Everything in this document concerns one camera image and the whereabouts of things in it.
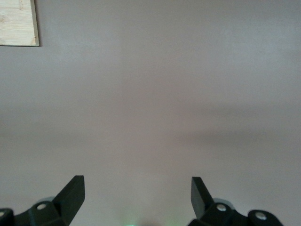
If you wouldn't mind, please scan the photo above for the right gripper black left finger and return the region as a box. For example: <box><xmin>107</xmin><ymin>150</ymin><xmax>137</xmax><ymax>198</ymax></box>
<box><xmin>0</xmin><ymin>175</ymin><xmax>85</xmax><ymax>226</ymax></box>

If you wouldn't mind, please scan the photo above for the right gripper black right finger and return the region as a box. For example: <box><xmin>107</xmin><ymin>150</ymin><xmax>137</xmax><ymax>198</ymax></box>
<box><xmin>187</xmin><ymin>177</ymin><xmax>284</xmax><ymax>226</ymax></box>

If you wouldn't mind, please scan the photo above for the bamboo cutting board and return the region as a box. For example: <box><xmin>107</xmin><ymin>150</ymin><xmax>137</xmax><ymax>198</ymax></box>
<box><xmin>0</xmin><ymin>0</ymin><xmax>40</xmax><ymax>47</ymax></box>

